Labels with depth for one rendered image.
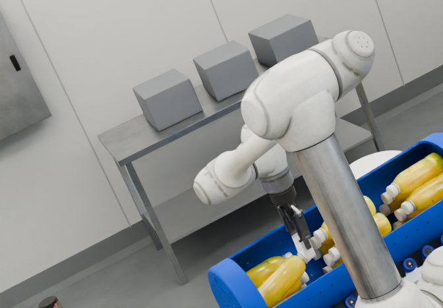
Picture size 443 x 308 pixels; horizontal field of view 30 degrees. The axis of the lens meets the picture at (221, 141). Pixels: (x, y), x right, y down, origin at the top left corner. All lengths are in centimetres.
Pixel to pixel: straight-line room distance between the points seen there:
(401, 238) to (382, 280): 71
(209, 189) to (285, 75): 58
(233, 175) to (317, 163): 46
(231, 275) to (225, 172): 35
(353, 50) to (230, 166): 55
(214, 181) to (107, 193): 360
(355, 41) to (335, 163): 26
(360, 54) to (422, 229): 93
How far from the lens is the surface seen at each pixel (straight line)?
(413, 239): 256
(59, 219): 576
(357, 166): 317
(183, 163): 583
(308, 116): 170
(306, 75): 171
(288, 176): 233
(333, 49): 178
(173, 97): 492
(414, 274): 264
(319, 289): 242
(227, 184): 218
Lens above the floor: 234
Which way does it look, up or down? 19 degrees down
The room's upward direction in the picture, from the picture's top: 23 degrees counter-clockwise
